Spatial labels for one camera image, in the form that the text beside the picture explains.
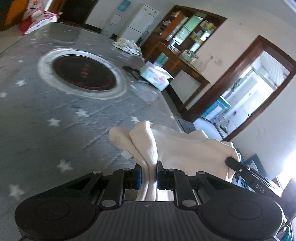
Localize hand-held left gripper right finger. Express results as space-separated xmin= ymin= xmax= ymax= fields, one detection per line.
xmin=156 ymin=161 xmax=232 ymax=208

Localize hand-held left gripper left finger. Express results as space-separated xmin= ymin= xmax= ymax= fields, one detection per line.
xmin=62 ymin=163 xmax=142 ymax=208

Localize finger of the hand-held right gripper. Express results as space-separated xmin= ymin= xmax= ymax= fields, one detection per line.
xmin=225 ymin=157 xmax=253 ymax=180

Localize cream white garment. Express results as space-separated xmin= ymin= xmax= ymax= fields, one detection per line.
xmin=109 ymin=120 xmax=242 ymax=202

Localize blue table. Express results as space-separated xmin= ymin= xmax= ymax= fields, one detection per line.
xmin=199 ymin=96 xmax=232 ymax=121

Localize dark chair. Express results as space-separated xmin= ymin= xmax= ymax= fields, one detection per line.
xmin=176 ymin=116 xmax=197 ymax=134

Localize pastel tissue pack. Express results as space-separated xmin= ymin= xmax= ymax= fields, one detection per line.
xmin=140 ymin=64 xmax=174 ymax=91

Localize black remote control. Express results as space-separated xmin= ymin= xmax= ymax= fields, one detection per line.
xmin=122 ymin=65 xmax=150 ymax=84

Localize wooden sideboard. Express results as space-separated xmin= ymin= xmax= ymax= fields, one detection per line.
xmin=143 ymin=40 xmax=211 ymax=105

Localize glass jar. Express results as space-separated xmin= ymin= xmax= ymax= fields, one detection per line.
xmin=184 ymin=49 xmax=204 ymax=68

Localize grey star tablecloth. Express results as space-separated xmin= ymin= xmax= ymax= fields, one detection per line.
xmin=0 ymin=22 xmax=185 ymax=232

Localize round built-in induction hob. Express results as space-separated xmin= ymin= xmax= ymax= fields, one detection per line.
xmin=37 ymin=47 xmax=127 ymax=100

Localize pale green box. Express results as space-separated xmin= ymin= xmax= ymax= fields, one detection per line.
xmin=155 ymin=53 xmax=168 ymax=68

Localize crumpled plastic bag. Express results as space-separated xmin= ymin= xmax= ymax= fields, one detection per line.
xmin=112 ymin=37 xmax=142 ymax=56

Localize white refrigerator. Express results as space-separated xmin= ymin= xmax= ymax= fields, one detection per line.
xmin=103 ymin=3 xmax=160 ymax=47

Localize dark wooden door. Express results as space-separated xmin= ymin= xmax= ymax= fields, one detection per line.
xmin=57 ymin=0 xmax=93 ymax=26

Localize red white gift bags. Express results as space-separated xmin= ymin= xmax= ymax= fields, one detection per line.
xmin=18 ymin=0 xmax=60 ymax=36

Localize brown wooden doorway frame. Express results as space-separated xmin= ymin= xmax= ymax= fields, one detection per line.
xmin=179 ymin=35 xmax=296 ymax=142

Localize wooden wall cabinet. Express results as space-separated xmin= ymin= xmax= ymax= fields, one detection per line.
xmin=141 ymin=5 xmax=228 ymax=61

